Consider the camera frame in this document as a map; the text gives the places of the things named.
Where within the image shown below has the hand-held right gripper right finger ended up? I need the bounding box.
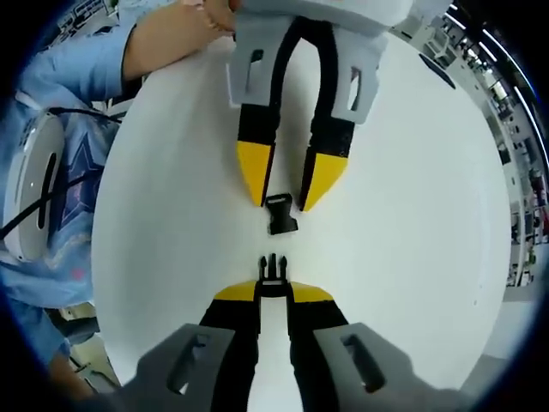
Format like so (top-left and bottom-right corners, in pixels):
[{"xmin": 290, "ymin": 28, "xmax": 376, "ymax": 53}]
[{"xmin": 285, "ymin": 281, "xmax": 435, "ymax": 412}]

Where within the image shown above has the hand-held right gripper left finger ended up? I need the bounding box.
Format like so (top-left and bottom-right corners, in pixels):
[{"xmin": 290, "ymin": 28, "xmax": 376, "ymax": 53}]
[{"xmin": 124, "ymin": 281, "xmax": 263, "ymax": 412}]

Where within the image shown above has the black plastic buckle socket part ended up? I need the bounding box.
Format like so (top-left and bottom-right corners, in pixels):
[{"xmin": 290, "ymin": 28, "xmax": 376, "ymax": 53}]
[{"xmin": 264, "ymin": 192, "xmax": 300, "ymax": 237}]

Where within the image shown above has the black plastic buckle pronged part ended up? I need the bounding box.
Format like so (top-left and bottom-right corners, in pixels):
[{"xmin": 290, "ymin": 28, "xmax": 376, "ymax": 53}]
[{"xmin": 258, "ymin": 252, "xmax": 290, "ymax": 298}]

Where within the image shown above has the person's left hand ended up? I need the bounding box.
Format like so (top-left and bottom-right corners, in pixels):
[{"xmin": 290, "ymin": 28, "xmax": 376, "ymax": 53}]
[{"xmin": 198, "ymin": 0, "xmax": 239, "ymax": 33}]

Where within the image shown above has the person in blue shirt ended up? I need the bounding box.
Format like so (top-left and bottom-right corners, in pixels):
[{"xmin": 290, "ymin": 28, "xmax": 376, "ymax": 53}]
[{"xmin": 0, "ymin": 0, "xmax": 145, "ymax": 390}]

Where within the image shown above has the white round worn device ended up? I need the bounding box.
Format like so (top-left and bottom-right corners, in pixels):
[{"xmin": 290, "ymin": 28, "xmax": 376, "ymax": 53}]
[{"xmin": 0, "ymin": 112, "xmax": 66, "ymax": 264}]

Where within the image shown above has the black device cable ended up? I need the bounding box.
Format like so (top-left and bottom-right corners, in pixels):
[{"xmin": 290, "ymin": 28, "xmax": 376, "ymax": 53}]
[{"xmin": 0, "ymin": 106, "xmax": 130, "ymax": 241}]

